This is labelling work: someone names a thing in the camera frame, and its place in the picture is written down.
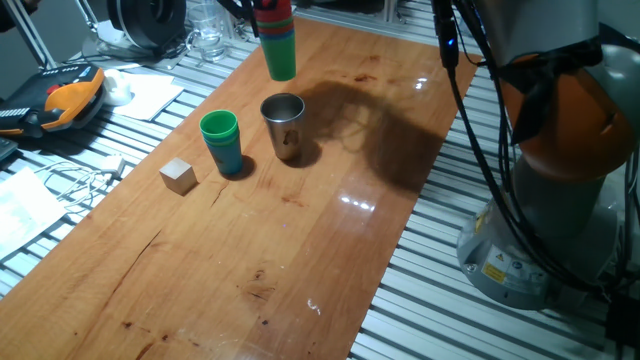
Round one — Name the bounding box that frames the clear drinking glass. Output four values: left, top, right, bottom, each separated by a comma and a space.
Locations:
186, 2, 228, 64

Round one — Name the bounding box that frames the black filament spool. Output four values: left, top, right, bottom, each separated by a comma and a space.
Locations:
105, 0, 188, 52

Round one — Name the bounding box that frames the stainless steel cup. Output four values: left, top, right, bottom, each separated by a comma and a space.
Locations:
259, 92, 307, 162

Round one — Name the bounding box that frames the white blank paper sheet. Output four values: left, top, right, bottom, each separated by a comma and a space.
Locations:
110, 71, 186, 122

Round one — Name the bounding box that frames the white round device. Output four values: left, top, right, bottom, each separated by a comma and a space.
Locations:
101, 68, 134, 108

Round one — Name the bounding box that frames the light wooden cube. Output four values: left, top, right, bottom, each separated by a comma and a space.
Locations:
158, 157, 199, 197

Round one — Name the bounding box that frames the orange and black teach pendant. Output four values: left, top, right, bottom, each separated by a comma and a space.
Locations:
0, 63, 108, 140

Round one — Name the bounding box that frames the person in dark sleeve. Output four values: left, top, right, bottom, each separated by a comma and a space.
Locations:
0, 0, 42, 32

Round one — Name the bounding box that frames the varnished wooden board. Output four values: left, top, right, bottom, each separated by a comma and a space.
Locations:
0, 15, 482, 360

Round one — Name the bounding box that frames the white printed paper sheet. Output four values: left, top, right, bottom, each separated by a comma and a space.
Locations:
0, 166, 70, 260

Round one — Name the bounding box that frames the aluminium frame strut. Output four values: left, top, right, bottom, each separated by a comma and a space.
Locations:
2, 0, 57, 70

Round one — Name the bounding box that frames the white charger with cable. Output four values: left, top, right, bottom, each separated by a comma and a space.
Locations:
33, 153, 127, 215

